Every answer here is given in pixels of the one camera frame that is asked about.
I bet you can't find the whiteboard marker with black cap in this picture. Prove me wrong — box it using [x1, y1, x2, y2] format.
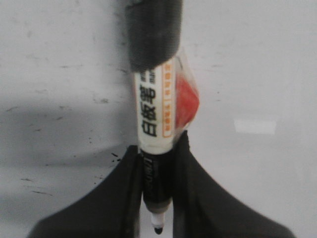
[125, 0, 183, 234]

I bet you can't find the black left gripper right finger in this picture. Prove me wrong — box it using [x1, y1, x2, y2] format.
[172, 131, 294, 238]

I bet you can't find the white glossy whiteboard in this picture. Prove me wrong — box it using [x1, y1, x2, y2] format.
[0, 0, 317, 238]

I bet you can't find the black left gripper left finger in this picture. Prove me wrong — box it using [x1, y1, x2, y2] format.
[28, 145, 142, 238]

